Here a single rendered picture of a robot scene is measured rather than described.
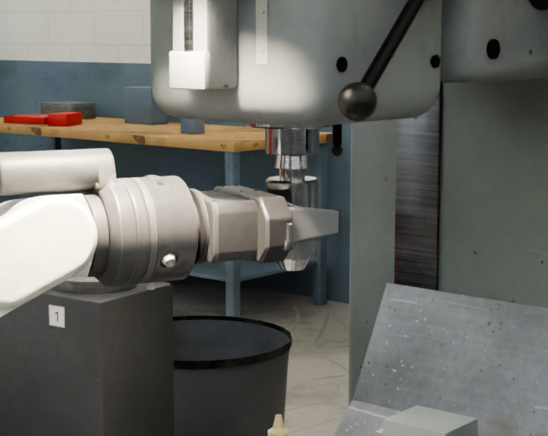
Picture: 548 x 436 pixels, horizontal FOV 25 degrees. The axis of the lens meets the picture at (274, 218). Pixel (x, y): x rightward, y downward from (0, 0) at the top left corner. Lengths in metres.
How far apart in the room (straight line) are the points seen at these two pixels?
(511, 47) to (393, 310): 0.45
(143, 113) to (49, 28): 1.32
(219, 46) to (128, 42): 6.47
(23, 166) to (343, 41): 0.27
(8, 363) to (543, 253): 0.59
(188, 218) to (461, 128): 0.50
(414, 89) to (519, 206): 0.37
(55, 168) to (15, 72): 7.27
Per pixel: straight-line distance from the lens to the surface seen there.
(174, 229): 1.02
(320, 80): 0.98
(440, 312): 1.47
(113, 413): 1.33
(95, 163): 1.02
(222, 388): 2.98
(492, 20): 1.14
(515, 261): 1.42
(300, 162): 1.09
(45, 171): 1.01
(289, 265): 1.11
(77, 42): 7.82
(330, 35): 0.98
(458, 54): 1.12
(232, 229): 1.04
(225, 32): 1.01
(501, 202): 1.42
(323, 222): 1.09
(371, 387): 1.49
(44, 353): 1.36
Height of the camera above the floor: 1.39
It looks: 8 degrees down
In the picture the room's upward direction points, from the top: straight up
